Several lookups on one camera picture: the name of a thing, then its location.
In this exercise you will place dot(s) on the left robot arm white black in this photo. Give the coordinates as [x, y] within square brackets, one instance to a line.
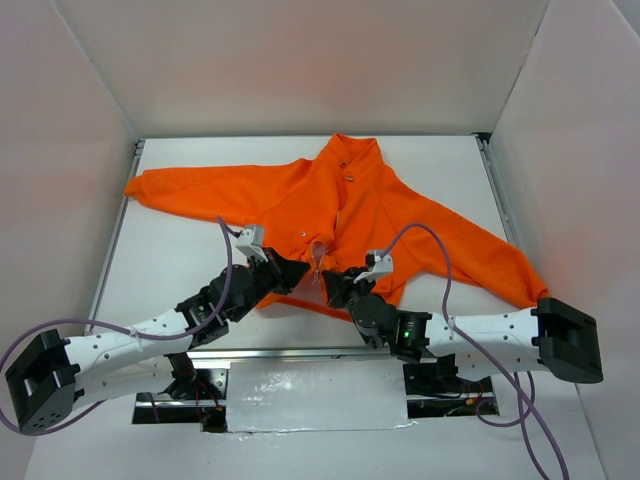
[53, 375]

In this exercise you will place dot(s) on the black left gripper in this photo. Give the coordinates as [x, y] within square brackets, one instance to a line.
[275, 271]

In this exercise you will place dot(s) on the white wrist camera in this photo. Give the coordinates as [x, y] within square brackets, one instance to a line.
[249, 242]
[379, 264]

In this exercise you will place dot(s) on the orange zip-up jacket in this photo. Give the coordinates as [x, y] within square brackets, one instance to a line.
[331, 210]

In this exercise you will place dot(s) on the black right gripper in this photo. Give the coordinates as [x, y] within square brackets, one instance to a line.
[345, 288]

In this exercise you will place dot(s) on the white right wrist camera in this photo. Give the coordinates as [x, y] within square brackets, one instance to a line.
[379, 264]

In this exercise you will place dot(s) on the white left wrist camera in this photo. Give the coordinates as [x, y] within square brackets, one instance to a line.
[249, 242]

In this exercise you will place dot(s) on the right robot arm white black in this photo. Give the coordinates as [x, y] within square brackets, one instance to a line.
[550, 337]

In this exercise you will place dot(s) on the white foil-wrapped block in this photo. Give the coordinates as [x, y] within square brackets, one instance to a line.
[343, 395]

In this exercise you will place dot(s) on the aluminium frame rail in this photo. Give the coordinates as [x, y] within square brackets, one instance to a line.
[157, 260]

